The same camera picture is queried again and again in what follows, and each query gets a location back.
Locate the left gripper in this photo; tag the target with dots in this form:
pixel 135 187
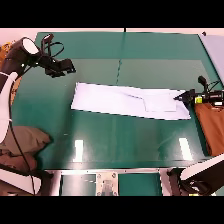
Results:
pixel 60 67

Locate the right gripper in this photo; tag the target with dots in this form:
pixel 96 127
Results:
pixel 193 96

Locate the white shirt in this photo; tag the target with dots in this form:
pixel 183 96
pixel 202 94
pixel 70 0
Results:
pixel 116 100

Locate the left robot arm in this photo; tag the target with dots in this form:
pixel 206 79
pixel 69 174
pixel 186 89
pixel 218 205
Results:
pixel 18 53

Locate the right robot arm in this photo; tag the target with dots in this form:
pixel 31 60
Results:
pixel 213 96

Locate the olive garment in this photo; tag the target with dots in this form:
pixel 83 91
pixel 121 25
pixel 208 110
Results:
pixel 28 138

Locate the dark brown garment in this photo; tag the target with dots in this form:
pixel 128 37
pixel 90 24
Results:
pixel 15 162

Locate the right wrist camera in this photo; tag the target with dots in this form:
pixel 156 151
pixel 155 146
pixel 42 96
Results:
pixel 202 81

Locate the silver frame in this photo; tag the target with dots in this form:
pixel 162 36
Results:
pixel 106 183

